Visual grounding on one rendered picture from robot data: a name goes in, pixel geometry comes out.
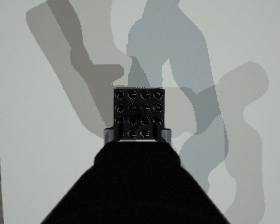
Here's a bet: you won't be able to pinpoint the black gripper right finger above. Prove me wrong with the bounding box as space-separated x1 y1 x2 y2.
153 122 171 146

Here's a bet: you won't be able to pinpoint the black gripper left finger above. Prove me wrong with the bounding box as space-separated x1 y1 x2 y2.
104 122 123 146

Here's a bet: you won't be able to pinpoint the black knob box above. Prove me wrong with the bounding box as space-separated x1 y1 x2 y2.
114 89 165 140

